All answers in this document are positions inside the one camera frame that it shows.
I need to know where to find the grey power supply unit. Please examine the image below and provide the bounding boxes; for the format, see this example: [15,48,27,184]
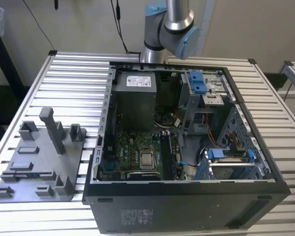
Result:
[112,71,158,131]

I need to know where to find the metal CPU socket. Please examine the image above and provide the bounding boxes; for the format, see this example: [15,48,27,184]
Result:
[138,147,157,171]

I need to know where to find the green motherboard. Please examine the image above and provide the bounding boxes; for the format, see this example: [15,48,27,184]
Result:
[99,131,187,181]

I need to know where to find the silver CPU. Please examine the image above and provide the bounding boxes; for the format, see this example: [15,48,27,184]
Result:
[141,152,155,167]

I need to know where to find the metal drive cage blue latches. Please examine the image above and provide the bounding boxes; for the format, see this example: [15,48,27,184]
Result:
[177,69,234,135]

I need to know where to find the black graphics card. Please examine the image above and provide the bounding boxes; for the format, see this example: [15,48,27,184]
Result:
[126,171,161,181]

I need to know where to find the hard disk in blue carrier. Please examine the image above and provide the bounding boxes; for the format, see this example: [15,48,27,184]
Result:
[195,148,259,181]

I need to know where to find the black open PC case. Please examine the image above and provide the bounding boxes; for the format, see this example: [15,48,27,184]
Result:
[81,60,292,234]

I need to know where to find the grey parts rack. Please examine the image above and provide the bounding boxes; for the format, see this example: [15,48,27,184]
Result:
[0,107,88,204]

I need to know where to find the black box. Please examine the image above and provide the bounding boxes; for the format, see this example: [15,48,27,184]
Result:
[264,72,287,89]

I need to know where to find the mixed power wire bundle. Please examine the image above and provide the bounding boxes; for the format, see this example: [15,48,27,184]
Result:
[153,110,181,128]

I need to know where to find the orange wires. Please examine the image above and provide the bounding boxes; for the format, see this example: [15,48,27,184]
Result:
[204,112,231,149]

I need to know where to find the black wire bundle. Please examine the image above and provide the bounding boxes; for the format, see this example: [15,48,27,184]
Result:
[196,136,208,160]

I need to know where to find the thick black hanging cable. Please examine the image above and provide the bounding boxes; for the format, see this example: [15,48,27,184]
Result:
[110,0,130,54]

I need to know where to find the black desk frame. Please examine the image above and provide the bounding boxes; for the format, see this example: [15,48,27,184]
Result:
[0,34,30,125]

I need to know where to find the thin black wall cable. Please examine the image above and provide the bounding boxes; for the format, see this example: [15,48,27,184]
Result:
[24,0,55,52]

